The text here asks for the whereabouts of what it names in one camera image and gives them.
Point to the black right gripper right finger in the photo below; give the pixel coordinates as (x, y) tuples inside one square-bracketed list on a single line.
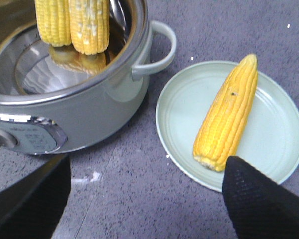
[(258, 207)]

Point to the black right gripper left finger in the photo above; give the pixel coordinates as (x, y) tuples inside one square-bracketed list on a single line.
[(32, 207)]

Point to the smooth yellow corn cob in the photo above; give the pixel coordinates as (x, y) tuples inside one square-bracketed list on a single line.
[(221, 131)]

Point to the plain yellow corn cob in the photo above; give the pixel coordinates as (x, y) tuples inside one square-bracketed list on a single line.
[(53, 22)]

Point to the white-speckled yellow corn cob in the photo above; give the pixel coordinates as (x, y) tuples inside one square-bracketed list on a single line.
[(89, 25)]

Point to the green electric cooking pot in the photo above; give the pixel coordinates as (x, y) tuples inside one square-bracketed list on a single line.
[(52, 100)]

